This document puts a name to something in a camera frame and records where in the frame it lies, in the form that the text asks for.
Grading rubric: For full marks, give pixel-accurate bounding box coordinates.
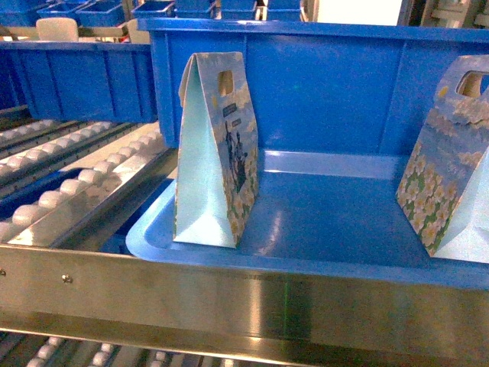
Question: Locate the flower gift bag with figures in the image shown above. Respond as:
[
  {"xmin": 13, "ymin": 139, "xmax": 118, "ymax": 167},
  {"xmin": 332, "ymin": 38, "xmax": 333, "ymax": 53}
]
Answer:
[{"xmin": 173, "ymin": 52, "xmax": 259, "ymax": 248}]

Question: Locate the blue plastic tray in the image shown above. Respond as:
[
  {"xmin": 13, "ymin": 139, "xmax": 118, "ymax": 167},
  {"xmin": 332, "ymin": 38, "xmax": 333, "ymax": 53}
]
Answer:
[{"xmin": 126, "ymin": 151, "xmax": 488, "ymax": 290}]

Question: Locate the large blue bin behind tray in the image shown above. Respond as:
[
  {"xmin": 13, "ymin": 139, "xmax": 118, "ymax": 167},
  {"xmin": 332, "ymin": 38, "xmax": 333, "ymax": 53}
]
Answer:
[{"xmin": 138, "ymin": 18, "xmax": 488, "ymax": 155}]

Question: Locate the white roller track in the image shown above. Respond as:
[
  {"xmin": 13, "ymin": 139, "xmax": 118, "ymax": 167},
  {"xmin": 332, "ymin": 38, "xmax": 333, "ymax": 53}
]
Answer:
[{"xmin": 1, "ymin": 128, "xmax": 164, "ymax": 247}]

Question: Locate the blue bin on left rollers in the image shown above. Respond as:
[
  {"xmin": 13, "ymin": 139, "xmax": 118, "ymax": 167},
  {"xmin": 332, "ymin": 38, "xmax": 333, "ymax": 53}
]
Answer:
[{"xmin": 1, "ymin": 41, "xmax": 157, "ymax": 123}]

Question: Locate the steel shelf front rail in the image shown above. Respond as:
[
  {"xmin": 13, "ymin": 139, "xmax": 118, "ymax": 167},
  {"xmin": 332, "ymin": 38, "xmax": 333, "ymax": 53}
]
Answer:
[{"xmin": 1, "ymin": 245, "xmax": 488, "ymax": 365}]

